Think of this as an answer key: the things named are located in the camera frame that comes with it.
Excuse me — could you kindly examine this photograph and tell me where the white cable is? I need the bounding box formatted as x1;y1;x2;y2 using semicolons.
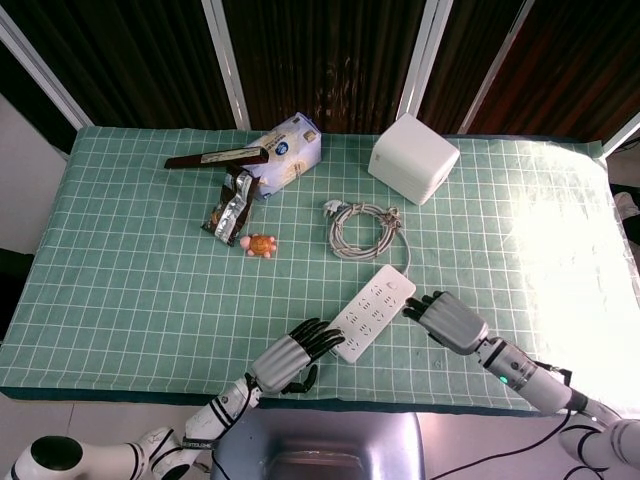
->
322;199;414;274

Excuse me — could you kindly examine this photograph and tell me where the left black grey robot hand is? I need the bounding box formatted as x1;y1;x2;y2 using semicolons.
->
251;317;346;396

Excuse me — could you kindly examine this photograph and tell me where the white partition frame post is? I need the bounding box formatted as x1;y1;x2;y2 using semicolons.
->
0;9;94;129
457;0;536;135
397;0;454;135
202;0;251;129

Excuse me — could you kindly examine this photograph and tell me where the dark brown chocolate bar box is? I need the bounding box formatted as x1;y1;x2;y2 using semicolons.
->
164;146;270;171

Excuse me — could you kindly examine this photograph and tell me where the right black grey robot hand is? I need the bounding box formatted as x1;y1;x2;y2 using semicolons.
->
401;290;490;357

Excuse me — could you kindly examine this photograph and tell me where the blue white rice bag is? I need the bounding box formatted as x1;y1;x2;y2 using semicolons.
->
234;112;322;201

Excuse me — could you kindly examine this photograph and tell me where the white power strip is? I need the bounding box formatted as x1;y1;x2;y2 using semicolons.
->
329;264;417;365

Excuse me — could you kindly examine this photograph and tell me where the white cube appliance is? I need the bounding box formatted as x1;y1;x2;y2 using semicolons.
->
367;112;461;206

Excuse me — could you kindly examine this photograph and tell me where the grey robot torso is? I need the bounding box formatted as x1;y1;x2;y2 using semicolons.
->
209;407;427;480

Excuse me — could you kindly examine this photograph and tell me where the green checked tablecloth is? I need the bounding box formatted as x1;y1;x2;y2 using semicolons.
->
0;125;640;416

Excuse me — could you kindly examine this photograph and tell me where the brown foil snack bag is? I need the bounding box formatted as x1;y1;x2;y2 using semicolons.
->
201;168;260;248

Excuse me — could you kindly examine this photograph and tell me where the orange pink turtle toy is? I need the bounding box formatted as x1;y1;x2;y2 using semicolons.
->
239;233;279;260

